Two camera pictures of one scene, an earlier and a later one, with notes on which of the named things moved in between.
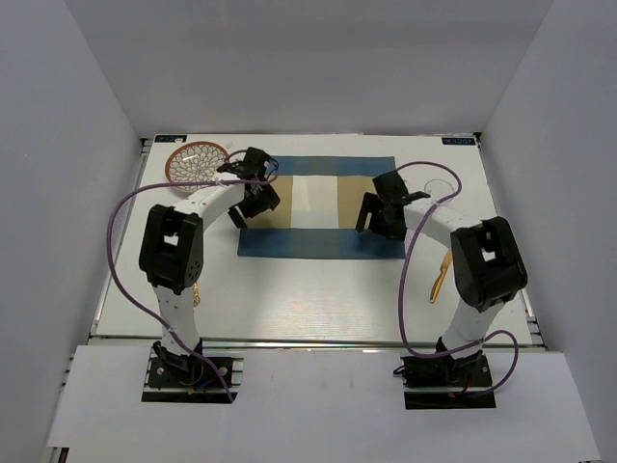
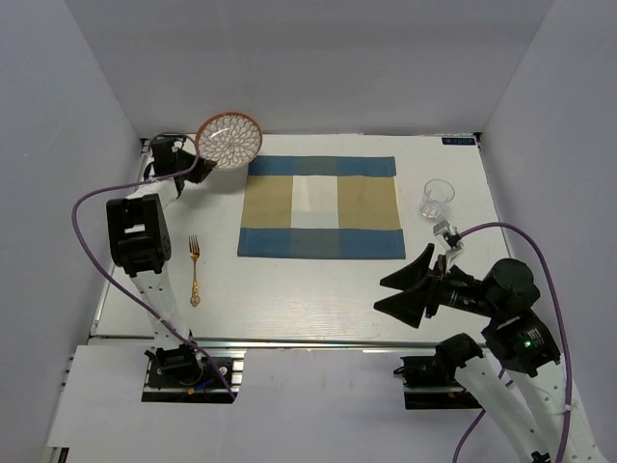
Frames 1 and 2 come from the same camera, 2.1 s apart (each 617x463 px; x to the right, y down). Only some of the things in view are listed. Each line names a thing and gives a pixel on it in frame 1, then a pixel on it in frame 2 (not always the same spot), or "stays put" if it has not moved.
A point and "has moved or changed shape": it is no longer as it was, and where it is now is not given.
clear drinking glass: x=439 y=187 stays put
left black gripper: x=267 y=199 → x=203 y=168
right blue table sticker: x=455 y=141 stays put
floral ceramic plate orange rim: x=196 y=161 has moved or changed shape
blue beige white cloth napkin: x=319 y=201 stays put
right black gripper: x=372 y=204 → x=409 y=304
